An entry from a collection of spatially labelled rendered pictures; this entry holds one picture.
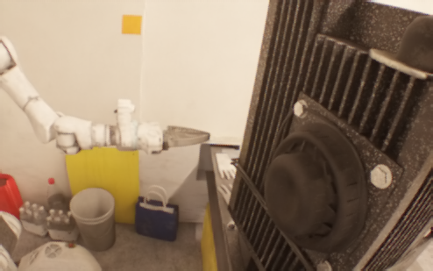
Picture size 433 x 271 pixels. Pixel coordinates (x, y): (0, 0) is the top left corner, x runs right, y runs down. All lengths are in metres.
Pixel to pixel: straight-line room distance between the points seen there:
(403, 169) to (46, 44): 1.57
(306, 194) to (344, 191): 0.06
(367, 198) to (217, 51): 1.21
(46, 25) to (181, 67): 0.77
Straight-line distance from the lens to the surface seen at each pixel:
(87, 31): 1.50
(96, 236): 1.81
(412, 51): 0.42
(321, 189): 0.46
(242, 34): 1.50
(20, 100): 0.81
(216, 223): 1.55
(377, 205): 0.46
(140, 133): 0.68
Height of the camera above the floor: 1.57
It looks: 30 degrees down
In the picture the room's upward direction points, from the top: 9 degrees clockwise
